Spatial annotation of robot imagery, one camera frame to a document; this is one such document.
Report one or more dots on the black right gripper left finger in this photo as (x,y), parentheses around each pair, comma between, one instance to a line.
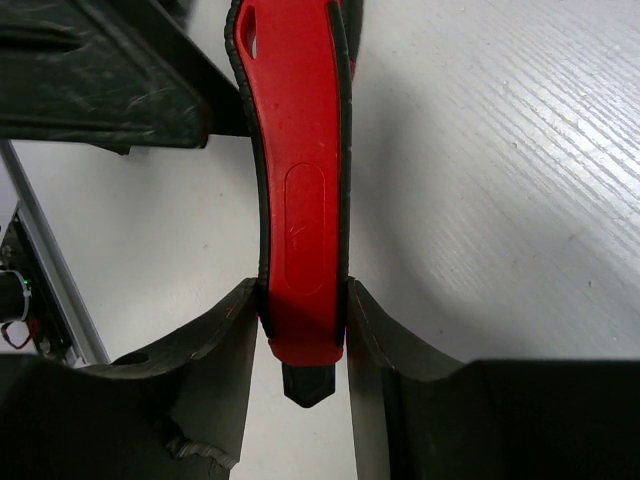
(174,409)

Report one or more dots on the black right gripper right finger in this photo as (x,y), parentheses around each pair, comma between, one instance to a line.
(417,413)

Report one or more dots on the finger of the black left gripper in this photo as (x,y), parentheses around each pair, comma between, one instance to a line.
(113,74)

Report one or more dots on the red folding knife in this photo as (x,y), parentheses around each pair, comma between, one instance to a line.
(291,60)

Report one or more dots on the aluminium frame rail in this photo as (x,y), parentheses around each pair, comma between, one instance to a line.
(73,310)

